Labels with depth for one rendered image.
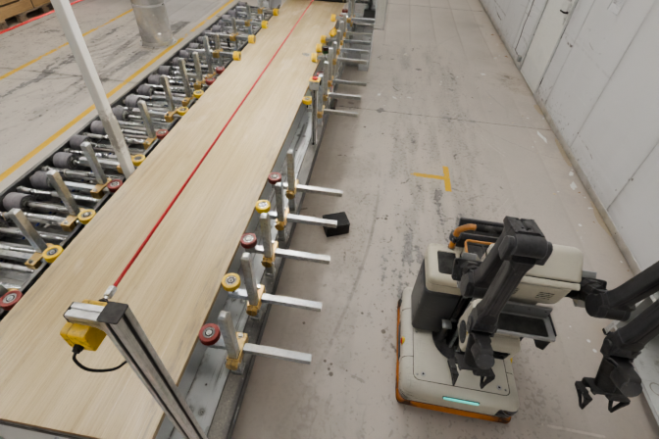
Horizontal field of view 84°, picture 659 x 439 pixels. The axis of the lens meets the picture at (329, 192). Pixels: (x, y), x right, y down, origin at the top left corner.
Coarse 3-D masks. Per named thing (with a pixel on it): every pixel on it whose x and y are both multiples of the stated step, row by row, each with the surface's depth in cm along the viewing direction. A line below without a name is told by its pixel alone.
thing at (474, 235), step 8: (488, 224) 193; (496, 224) 192; (464, 232) 195; (472, 232) 195; (480, 232) 194; (456, 240) 190; (464, 240) 197; (480, 240) 193; (488, 240) 193; (496, 240) 192
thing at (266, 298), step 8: (232, 296) 171; (240, 296) 170; (264, 296) 170; (272, 296) 170; (280, 296) 170; (280, 304) 169; (288, 304) 168; (296, 304) 168; (304, 304) 168; (312, 304) 168; (320, 304) 168
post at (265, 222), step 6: (264, 216) 164; (264, 222) 165; (270, 222) 170; (264, 228) 168; (270, 228) 171; (264, 234) 171; (270, 234) 173; (264, 240) 174; (270, 240) 175; (264, 246) 177; (270, 246) 176; (264, 252) 180; (270, 252) 179; (270, 270) 189
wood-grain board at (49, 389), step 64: (256, 64) 342; (192, 128) 256; (256, 128) 260; (128, 192) 205; (192, 192) 208; (256, 192) 210; (64, 256) 172; (128, 256) 173; (192, 256) 175; (64, 320) 148; (192, 320) 150; (0, 384) 130; (64, 384) 130; (128, 384) 131
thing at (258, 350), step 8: (216, 344) 150; (224, 344) 150; (248, 344) 151; (248, 352) 150; (256, 352) 149; (264, 352) 149; (272, 352) 149; (280, 352) 149; (288, 352) 149; (296, 352) 149; (288, 360) 149; (296, 360) 148; (304, 360) 147
